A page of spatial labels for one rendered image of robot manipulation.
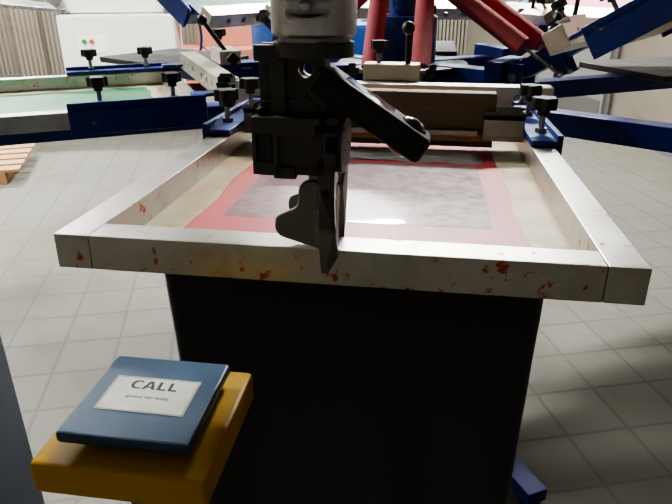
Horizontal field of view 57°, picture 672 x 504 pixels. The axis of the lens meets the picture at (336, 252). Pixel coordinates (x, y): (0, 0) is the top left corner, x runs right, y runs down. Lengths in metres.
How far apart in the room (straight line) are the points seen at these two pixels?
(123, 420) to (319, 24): 0.34
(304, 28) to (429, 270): 0.25
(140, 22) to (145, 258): 4.93
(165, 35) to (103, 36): 0.49
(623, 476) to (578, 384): 0.42
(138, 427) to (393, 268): 0.27
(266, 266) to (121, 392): 0.19
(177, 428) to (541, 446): 1.61
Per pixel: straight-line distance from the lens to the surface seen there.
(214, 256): 0.63
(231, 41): 7.77
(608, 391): 2.29
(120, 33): 5.57
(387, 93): 1.15
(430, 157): 1.08
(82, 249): 0.69
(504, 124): 1.15
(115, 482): 0.49
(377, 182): 0.94
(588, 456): 2.01
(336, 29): 0.54
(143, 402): 0.51
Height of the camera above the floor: 1.27
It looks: 24 degrees down
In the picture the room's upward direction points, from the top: straight up
